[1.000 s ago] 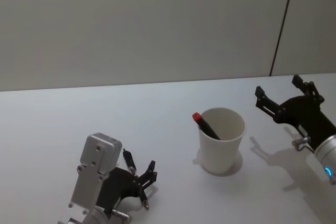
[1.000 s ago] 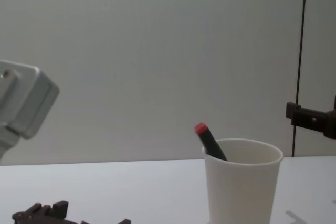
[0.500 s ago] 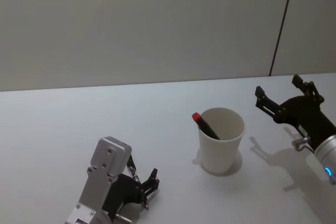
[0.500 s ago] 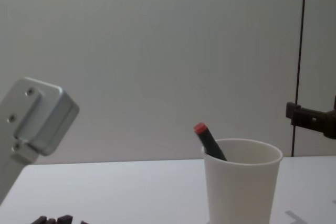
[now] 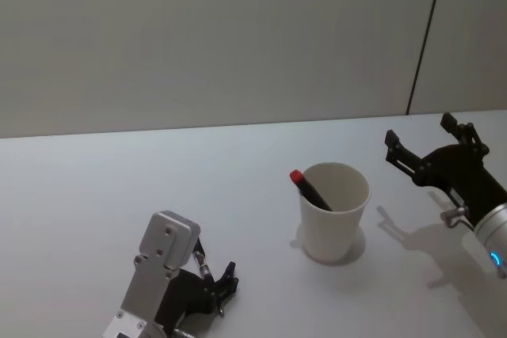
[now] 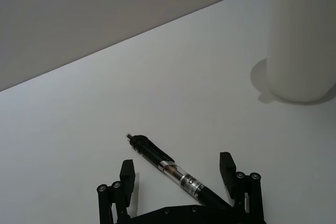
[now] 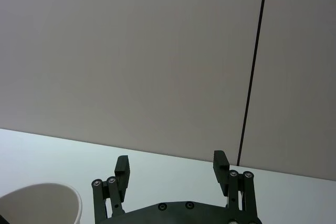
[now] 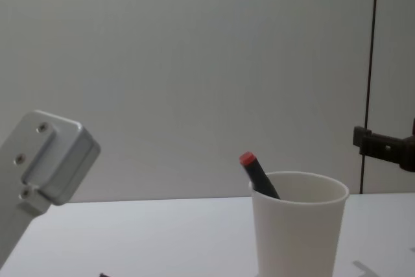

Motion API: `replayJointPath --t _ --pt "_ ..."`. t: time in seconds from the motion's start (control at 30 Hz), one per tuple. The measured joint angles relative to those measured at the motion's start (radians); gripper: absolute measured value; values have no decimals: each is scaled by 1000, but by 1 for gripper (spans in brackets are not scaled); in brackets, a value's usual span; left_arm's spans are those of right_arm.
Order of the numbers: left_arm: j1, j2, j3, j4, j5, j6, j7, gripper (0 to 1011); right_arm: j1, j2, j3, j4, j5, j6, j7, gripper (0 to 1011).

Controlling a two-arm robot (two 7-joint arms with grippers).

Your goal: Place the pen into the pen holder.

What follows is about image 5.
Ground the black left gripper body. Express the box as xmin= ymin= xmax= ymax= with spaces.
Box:
xmin=153 ymin=268 xmax=218 ymax=335

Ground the black pen with red cap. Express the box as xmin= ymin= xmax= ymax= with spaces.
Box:
xmin=289 ymin=169 xmax=334 ymax=212

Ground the white paper cup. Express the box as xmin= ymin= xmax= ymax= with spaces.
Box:
xmin=298 ymin=161 xmax=372 ymax=264

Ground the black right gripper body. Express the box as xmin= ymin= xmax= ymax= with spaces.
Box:
xmin=410 ymin=142 xmax=507 ymax=223

